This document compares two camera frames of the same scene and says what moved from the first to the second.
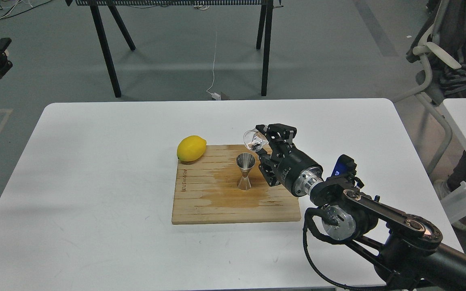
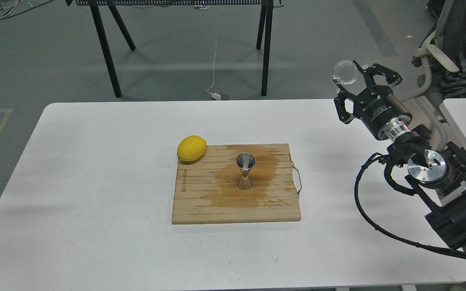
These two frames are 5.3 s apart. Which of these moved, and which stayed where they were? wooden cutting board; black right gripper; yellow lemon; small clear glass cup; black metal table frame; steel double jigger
Moved: small clear glass cup; black right gripper
Stayed: yellow lemon; wooden cutting board; steel double jigger; black metal table frame
